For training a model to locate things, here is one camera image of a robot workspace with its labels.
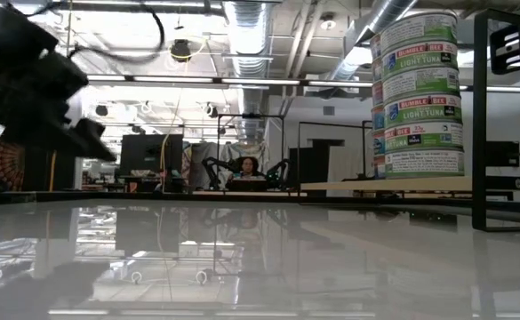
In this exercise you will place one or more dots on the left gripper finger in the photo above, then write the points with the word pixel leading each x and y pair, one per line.
pixel 90 142

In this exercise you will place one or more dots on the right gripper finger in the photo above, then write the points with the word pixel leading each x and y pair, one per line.
pixel 519 46

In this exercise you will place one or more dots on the black background robot arm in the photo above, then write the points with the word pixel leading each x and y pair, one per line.
pixel 279 171
pixel 213 169

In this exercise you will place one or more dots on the white pillar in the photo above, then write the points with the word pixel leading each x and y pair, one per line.
pixel 78 173

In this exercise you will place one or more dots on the black ceiling spotlight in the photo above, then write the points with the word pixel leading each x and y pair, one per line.
pixel 101 110
pixel 212 110

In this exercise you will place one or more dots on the black panel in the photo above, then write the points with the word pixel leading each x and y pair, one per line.
pixel 64 175

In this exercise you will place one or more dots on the black monitor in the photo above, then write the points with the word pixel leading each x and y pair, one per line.
pixel 148 153

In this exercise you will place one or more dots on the patterned tapestry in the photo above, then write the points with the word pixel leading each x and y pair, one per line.
pixel 2 164

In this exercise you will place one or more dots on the grey hanging cloth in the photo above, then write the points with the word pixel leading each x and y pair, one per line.
pixel 197 155

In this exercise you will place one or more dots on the black equipment box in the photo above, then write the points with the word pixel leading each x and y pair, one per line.
pixel 501 153

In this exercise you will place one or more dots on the black ceiling dome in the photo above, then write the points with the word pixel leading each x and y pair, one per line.
pixel 181 50

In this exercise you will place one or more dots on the white hanging cloth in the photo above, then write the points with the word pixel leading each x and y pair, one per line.
pixel 233 150

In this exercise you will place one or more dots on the person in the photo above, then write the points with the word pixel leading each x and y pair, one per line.
pixel 247 168

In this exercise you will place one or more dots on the long ceiling light strip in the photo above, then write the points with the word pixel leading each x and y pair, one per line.
pixel 259 82

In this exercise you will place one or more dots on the black cabinet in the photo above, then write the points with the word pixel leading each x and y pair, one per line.
pixel 317 157

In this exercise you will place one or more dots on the narrow silver ventilation duct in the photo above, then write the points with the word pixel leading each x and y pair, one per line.
pixel 366 26

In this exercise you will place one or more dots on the black rack frame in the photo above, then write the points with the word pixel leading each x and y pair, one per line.
pixel 250 115

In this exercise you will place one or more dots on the grey wall vent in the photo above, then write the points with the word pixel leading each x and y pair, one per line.
pixel 329 110

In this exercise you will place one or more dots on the black door frame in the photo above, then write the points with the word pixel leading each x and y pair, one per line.
pixel 330 124

